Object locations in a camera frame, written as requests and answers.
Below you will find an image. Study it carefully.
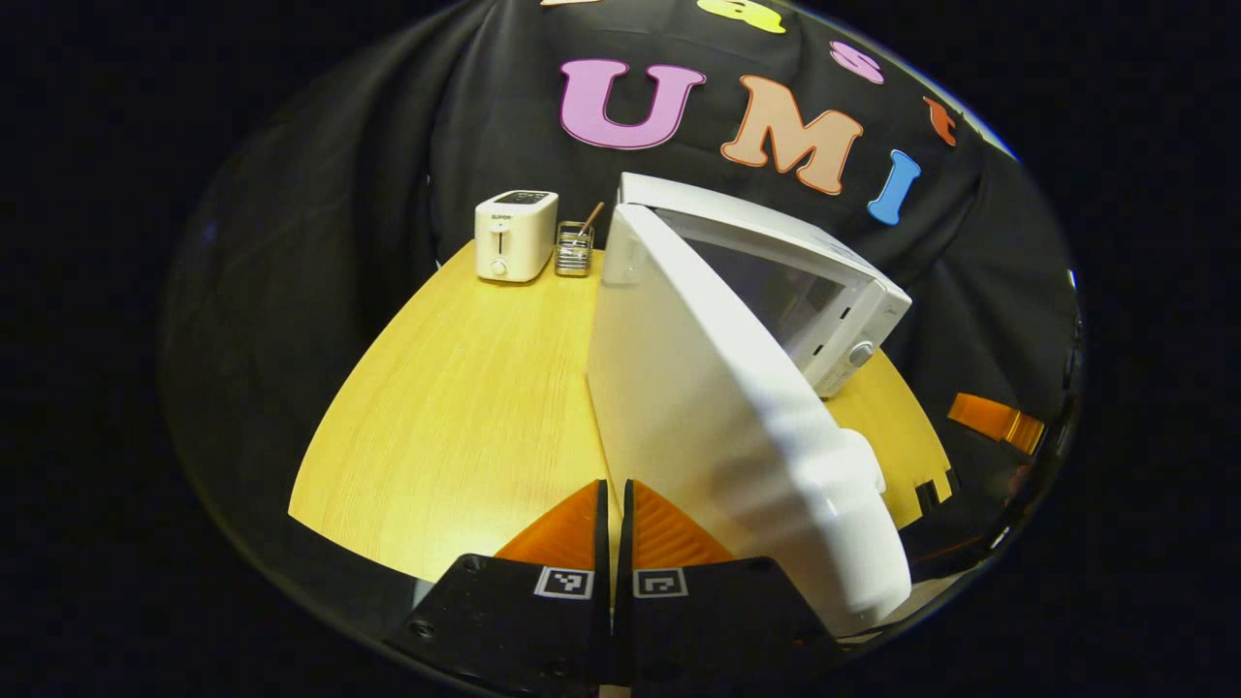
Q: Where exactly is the white microwave oven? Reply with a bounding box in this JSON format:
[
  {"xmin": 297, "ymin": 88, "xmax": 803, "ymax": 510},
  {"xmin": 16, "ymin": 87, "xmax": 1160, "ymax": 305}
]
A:
[{"xmin": 587, "ymin": 173, "xmax": 914, "ymax": 636}]

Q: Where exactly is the cream toaster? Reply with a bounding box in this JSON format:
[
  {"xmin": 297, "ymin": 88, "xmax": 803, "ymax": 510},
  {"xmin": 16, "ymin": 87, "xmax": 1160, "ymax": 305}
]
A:
[{"xmin": 474, "ymin": 190, "xmax": 559, "ymax": 284}]

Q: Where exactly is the black backdrop cloth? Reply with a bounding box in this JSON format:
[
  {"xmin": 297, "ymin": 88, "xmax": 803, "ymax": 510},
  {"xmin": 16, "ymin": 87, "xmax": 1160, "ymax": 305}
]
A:
[{"xmin": 160, "ymin": 0, "xmax": 1085, "ymax": 621}]

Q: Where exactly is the metal wire utensil holder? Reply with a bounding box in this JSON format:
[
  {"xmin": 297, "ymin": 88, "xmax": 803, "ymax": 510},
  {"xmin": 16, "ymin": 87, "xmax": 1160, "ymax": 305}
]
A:
[{"xmin": 555, "ymin": 221, "xmax": 594, "ymax": 278}]

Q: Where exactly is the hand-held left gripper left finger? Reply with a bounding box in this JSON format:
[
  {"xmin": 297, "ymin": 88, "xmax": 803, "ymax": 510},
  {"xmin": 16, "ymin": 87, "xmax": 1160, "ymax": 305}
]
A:
[{"xmin": 383, "ymin": 478, "xmax": 614, "ymax": 694}]

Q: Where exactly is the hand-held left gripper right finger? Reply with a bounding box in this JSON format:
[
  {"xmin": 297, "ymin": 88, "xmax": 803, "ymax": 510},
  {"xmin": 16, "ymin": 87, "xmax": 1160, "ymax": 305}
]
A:
[{"xmin": 613, "ymin": 478, "xmax": 844, "ymax": 691}]

